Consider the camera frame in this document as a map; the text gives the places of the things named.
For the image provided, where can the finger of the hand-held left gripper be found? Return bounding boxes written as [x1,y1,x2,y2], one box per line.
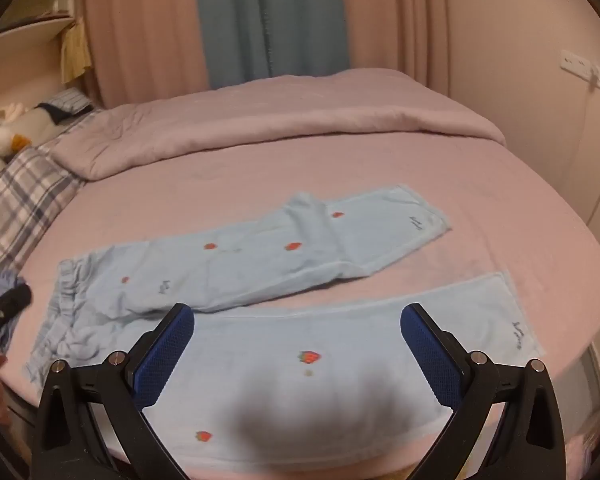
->
[0,284,34,352]

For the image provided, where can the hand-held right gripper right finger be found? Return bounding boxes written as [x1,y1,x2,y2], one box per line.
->
[400,302,566,480]

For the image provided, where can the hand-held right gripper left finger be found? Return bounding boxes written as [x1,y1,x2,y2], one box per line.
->
[32,302,196,480]

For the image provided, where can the light blue strawberry pants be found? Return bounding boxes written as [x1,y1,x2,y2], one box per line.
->
[22,184,546,473]

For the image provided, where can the small blue cloth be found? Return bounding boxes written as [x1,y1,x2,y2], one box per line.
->
[0,270,27,352]

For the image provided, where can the plaid pillow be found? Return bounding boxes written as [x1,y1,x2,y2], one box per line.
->
[0,140,88,306]

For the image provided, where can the bed with pink sheet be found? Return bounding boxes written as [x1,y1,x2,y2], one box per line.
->
[0,137,600,480]

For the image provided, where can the grey plush toy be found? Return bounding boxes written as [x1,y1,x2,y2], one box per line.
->
[22,104,83,140]

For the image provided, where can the striped pillow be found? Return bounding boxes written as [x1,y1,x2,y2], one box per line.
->
[45,86,95,115]

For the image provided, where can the white shelf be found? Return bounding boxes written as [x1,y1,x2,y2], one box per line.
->
[0,10,81,111]

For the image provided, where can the yellow cloth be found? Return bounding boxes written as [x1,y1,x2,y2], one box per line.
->
[60,24,94,84]

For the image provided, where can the pink quilt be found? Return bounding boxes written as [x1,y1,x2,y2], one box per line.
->
[52,67,507,182]

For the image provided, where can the pink curtain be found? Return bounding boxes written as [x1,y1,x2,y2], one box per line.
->
[82,0,212,109]
[337,0,452,97]

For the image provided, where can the blue curtain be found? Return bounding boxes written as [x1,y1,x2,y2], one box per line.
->
[192,0,352,89]

